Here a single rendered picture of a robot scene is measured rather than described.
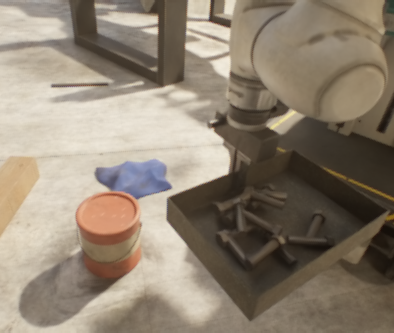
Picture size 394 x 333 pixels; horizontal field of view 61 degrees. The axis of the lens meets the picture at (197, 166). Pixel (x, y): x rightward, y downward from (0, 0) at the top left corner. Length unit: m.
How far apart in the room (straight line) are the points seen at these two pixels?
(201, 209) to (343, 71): 0.41
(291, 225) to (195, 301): 0.49
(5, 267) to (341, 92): 1.09
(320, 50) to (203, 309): 0.84
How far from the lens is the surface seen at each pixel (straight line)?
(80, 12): 3.12
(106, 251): 1.03
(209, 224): 0.65
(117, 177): 1.41
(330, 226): 0.72
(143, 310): 1.06
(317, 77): 0.38
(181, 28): 2.31
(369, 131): 1.38
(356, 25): 0.41
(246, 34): 0.52
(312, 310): 1.15
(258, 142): 0.59
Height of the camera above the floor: 0.91
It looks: 36 degrees down
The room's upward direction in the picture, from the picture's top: 5 degrees clockwise
